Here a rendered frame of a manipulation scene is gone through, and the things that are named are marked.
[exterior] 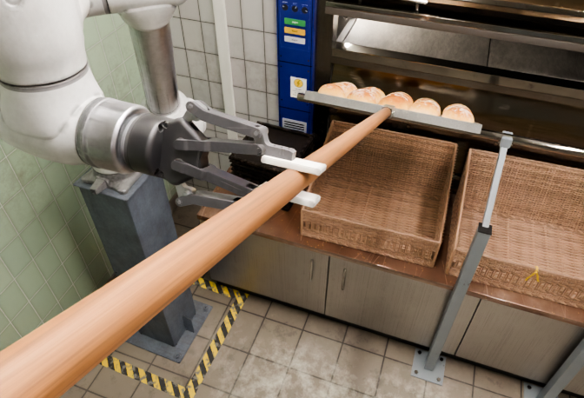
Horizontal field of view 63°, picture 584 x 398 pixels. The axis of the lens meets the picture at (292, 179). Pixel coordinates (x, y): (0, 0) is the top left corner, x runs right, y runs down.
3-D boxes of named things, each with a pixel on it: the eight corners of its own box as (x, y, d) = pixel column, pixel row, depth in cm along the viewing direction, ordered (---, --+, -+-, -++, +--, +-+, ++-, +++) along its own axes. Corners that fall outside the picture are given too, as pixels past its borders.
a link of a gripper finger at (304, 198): (256, 186, 55) (255, 192, 55) (315, 202, 54) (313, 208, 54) (265, 181, 58) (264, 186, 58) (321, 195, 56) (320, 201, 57)
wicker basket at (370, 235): (328, 163, 236) (331, 117, 217) (446, 189, 223) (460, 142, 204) (297, 235, 202) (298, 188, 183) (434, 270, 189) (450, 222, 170)
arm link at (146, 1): (138, 123, 171) (199, 111, 176) (147, 162, 165) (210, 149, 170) (82, -70, 102) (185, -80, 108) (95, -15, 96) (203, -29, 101)
